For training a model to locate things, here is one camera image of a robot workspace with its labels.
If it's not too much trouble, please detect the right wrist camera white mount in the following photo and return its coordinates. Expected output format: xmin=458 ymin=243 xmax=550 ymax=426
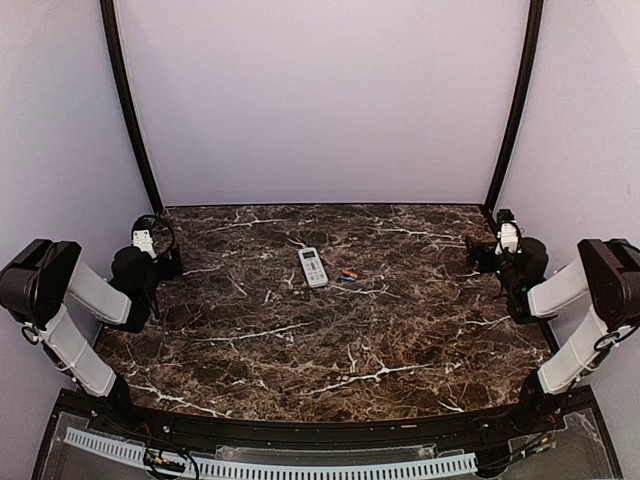
xmin=495 ymin=209 xmax=522 ymax=255

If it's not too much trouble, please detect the right black frame post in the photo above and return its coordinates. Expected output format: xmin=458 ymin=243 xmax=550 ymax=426
xmin=483 ymin=0 xmax=544 ymax=215

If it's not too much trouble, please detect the white slotted cable duct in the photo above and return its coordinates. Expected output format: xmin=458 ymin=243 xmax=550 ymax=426
xmin=63 ymin=427 xmax=478 ymax=480

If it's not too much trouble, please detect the white remote control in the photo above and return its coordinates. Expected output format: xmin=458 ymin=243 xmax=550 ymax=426
xmin=298 ymin=247 xmax=329 ymax=289

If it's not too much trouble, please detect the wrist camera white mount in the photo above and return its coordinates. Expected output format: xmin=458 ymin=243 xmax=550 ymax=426
xmin=495 ymin=209 xmax=522 ymax=255
xmin=131 ymin=214 xmax=176 ymax=259

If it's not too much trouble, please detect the black frame post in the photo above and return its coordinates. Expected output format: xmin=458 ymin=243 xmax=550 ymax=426
xmin=483 ymin=0 xmax=544 ymax=215
xmin=99 ymin=0 xmax=164 ymax=214

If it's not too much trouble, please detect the left black frame post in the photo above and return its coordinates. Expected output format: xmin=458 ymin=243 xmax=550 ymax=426
xmin=99 ymin=0 xmax=164 ymax=214

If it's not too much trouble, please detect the black front rail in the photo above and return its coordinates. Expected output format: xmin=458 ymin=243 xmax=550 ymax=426
xmin=54 ymin=387 xmax=596 ymax=454

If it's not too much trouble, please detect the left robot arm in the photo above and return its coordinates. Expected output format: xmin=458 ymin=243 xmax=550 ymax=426
xmin=1 ymin=239 xmax=181 ymax=436

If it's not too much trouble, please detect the orange battery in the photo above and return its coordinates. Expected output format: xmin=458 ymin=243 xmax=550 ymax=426
xmin=341 ymin=270 xmax=358 ymax=282

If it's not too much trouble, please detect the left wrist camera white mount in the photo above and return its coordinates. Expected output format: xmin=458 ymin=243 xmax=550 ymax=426
xmin=131 ymin=214 xmax=176 ymax=259

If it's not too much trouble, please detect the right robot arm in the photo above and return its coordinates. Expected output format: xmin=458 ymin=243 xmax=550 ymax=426
xmin=466 ymin=237 xmax=639 ymax=434

